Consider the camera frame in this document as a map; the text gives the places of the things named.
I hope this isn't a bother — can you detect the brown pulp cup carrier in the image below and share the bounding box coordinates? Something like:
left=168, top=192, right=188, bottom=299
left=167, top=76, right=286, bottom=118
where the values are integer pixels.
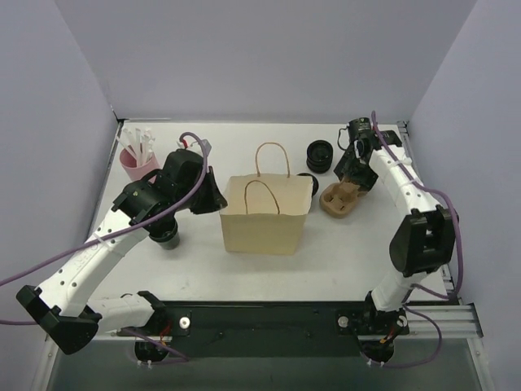
left=319, top=177, right=368, bottom=218

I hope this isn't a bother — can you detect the stack of black lids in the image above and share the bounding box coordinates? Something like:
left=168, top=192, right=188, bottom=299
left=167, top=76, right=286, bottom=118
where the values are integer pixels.
left=306, top=140, right=334, bottom=174

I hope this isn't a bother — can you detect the black coffee cup lid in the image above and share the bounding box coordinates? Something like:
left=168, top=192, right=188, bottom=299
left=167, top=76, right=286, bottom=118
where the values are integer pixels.
left=297, top=173, right=319, bottom=190

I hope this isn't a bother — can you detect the brown paper takeout bag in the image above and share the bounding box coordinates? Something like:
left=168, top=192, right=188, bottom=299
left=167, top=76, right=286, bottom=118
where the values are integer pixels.
left=220, top=143, right=313, bottom=256

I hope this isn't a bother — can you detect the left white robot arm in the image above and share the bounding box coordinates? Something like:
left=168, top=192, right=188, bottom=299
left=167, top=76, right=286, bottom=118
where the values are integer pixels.
left=16, top=146, right=227, bottom=354

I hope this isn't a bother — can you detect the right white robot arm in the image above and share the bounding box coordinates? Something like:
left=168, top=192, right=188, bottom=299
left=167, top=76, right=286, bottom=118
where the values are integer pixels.
left=334, top=117, right=457, bottom=332

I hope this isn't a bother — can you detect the pink straw holder cup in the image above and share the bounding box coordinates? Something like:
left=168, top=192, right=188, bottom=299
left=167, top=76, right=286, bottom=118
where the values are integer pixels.
left=119, top=149, right=160, bottom=182

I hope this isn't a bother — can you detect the white wrapped straws bundle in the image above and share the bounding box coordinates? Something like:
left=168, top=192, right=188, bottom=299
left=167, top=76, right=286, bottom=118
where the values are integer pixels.
left=116, top=128, right=155, bottom=167

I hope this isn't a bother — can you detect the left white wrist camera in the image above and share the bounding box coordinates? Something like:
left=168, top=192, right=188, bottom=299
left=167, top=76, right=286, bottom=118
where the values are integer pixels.
left=177, top=138, right=212, bottom=156

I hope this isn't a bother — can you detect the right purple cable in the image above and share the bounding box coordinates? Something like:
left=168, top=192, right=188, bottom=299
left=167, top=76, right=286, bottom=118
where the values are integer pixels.
left=370, top=109, right=465, bottom=367

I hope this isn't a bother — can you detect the black mounting base plate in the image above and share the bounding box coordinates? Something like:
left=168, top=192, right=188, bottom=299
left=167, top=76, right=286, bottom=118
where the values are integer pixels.
left=121, top=301, right=409, bottom=361

